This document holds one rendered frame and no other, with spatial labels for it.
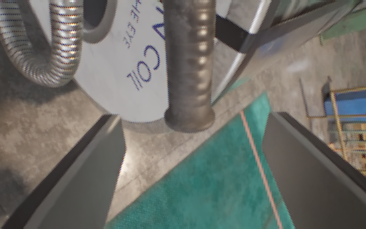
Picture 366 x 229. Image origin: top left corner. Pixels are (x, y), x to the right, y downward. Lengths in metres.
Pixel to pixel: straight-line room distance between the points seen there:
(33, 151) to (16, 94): 0.31
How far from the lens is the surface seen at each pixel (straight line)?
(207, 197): 2.00
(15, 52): 0.23
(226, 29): 0.32
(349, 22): 4.96
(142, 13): 0.46
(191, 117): 0.15
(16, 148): 1.34
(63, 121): 1.35
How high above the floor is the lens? 1.34
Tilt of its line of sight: 51 degrees down
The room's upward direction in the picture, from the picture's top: 85 degrees clockwise
